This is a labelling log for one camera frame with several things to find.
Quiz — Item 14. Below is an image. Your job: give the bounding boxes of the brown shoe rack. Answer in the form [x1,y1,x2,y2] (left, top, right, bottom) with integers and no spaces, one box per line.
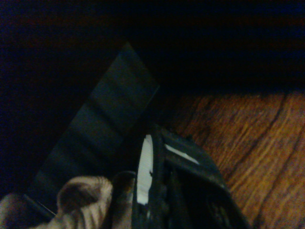
[0,0,305,229]

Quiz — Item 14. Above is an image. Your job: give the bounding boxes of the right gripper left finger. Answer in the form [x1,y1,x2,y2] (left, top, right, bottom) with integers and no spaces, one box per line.
[132,123,171,229]

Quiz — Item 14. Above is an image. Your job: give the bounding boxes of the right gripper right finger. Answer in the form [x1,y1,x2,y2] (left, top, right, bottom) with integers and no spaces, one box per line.
[162,127,252,229]

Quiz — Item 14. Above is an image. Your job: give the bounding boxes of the beige shoe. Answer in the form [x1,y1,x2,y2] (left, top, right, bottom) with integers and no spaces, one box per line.
[0,175,136,229]

